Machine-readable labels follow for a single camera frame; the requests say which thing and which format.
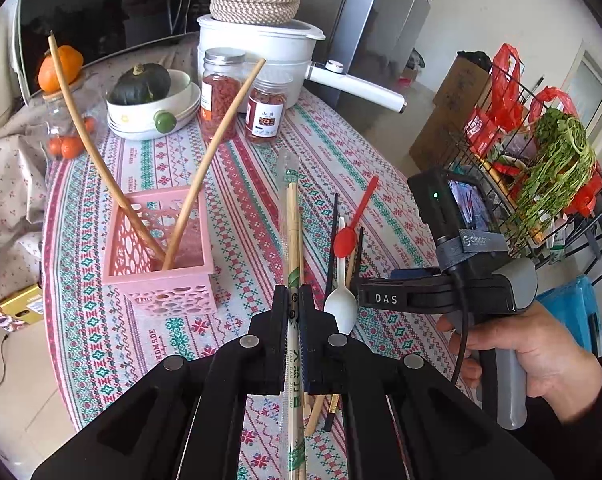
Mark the person's right forearm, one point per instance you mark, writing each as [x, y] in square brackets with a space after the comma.
[576, 445]

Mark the brown cardboard box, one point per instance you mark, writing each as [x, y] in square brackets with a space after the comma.
[461, 85]
[436, 140]

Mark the black door microwave oven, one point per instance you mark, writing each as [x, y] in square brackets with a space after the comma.
[106, 5]

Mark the red plastic spoon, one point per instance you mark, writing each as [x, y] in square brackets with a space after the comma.
[345, 244]

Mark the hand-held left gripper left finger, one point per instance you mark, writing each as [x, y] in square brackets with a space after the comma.
[280, 320]

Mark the green herb bunch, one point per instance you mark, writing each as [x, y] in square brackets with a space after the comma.
[556, 170]

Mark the pink plastic utensil basket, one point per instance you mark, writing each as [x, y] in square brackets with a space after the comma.
[131, 260]

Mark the dark green pumpkin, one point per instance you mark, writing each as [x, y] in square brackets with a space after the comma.
[141, 85]

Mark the patterned striped tablecloth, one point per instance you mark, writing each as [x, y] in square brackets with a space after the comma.
[251, 240]

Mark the white plastic spoon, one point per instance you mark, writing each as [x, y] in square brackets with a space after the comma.
[340, 310]

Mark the black bag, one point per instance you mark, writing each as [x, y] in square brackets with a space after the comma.
[473, 57]

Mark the long curved wooden chopstick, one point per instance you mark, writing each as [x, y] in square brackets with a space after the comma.
[88, 145]
[216, 140]

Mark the white door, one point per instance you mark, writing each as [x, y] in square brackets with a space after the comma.
[593, 90]

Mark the small tangerine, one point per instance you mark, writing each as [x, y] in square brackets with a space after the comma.
[72, 147]
[55, 146]
[90, 124]

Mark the short jar red label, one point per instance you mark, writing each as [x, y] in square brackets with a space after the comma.
[266, 125]

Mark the yellow cardboard box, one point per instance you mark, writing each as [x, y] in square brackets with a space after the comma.
[21, 305]

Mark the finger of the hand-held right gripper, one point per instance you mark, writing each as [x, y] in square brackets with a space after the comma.
[416, 299]
[411, 275]

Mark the blue plastic stool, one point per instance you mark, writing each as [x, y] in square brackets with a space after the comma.
[571, 305]

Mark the tall clear goji jar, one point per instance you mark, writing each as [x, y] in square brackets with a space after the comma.
[221, 95]

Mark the glass jar wooden lid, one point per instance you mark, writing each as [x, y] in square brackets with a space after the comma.
[61, 120]

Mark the large orange fruit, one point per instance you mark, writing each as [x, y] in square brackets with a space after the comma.
[48, 77]

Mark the bamboo chopsticks pair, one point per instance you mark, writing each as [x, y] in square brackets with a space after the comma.
[294, 240]

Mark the white electric pot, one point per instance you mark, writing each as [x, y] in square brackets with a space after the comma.
[261, 40]

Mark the person's right hand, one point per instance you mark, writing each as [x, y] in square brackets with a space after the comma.
[556, 360]

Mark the grey refrigerator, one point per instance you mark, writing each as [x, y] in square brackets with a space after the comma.
[371, 20]

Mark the red floral cloth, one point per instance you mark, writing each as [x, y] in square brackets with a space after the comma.
[11, 200]

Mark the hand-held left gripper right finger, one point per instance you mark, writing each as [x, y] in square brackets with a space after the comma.
[305, 330]

